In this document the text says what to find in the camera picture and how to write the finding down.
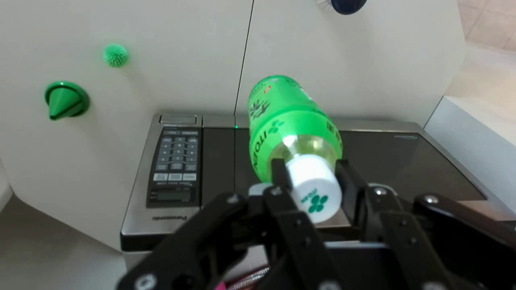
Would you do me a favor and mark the green cone toy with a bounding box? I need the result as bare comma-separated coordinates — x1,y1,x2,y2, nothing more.
44,79,92,122

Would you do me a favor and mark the small green spiky ball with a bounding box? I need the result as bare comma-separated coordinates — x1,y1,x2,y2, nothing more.
102,43,131,69

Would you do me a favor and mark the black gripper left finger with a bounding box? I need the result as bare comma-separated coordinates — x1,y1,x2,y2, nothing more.
117,156,346,290

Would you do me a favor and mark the stainless steel microwave oven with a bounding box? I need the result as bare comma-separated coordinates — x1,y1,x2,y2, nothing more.
118,109,516,254

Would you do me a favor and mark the green plastic bottle white cap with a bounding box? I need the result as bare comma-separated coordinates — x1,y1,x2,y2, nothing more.
247,74,346,225

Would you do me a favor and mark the dish brush blue knob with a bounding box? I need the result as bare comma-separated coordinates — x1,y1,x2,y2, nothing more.
313,0,370,16

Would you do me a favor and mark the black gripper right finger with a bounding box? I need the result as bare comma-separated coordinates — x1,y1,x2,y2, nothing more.
334,159,516,290

